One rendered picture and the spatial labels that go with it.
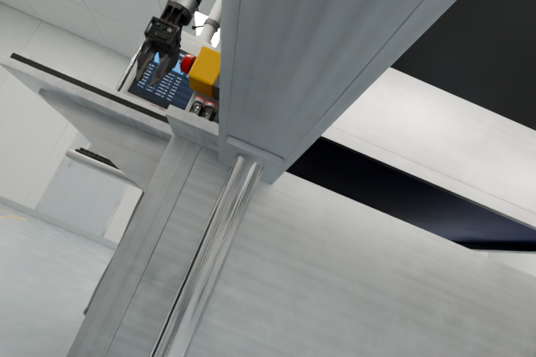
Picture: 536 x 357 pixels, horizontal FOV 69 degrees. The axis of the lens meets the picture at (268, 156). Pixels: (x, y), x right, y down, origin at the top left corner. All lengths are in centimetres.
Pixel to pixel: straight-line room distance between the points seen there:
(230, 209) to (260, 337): 32
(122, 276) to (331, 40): 66
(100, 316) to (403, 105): 77
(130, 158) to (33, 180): 610
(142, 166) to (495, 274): 81
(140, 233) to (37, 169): 625
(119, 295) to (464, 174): 77
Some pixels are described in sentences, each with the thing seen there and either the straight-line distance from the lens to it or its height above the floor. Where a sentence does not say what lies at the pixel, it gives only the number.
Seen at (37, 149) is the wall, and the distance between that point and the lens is 711.
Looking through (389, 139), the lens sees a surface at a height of 104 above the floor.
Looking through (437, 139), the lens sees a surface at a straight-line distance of 97.
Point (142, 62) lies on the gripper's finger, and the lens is 106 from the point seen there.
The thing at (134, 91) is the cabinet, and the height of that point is 118.
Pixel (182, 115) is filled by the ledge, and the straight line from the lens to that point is 70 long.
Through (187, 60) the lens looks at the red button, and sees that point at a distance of 81.
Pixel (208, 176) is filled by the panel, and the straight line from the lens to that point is 81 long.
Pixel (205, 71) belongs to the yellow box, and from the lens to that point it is 78.
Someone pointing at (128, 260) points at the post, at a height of 60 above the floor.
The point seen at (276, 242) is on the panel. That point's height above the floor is 73.
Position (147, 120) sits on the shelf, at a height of 87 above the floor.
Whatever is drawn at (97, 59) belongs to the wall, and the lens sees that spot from 733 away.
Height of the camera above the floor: 69
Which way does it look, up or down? 14 degrees up
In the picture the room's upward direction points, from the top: 22 degrees clockwise
